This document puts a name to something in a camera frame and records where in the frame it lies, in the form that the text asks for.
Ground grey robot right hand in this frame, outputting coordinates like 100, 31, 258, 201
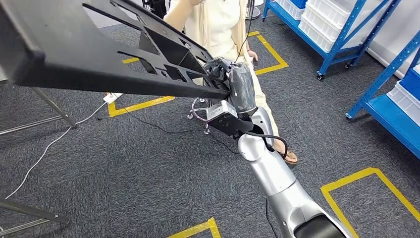
203, 57, 258, 114

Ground long black plastic panel part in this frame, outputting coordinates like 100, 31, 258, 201
0, 0, 230, 100

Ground blue metal shelf rack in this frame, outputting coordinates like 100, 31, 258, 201
345, 31, 420, 161
261, 0, 403, 81

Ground yellow floor tape square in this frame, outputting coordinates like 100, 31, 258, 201
107, 57, 175, 118
320, 167, 420, 238
166, 217, 222, 238
247, 31, 290, 76

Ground person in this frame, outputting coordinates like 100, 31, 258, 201
163, 0, 299, 165

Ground round metal stand base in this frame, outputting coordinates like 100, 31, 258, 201
245, 0, 264, 20

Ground chrome chair base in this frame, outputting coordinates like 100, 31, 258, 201
187, 97, 211, 135

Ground brown sandal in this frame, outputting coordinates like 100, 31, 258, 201
278, 149, 299, 165

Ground white power strip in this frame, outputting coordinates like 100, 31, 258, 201
103, 92, 123, 105

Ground thin black hanging cable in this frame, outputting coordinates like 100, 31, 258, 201
234, 0, 256, 63

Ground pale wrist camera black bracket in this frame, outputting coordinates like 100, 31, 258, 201
206, 100, 255, 137

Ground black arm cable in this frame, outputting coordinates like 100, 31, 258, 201
244, 131, 289, 238

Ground black floor cable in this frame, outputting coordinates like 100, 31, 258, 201
116, 100, 242, 155

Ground white floor cable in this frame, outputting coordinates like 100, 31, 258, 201
4, 98, 109, 200

